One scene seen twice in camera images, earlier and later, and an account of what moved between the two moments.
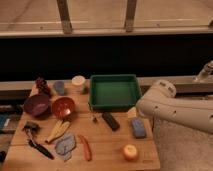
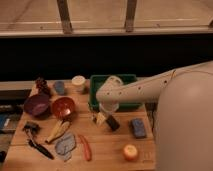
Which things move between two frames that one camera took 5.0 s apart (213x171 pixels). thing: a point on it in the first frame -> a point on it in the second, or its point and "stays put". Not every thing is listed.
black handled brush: [30, 127] stays put
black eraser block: [110, 120] stays put
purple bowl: [37, 105] stays put
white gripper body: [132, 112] -> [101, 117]
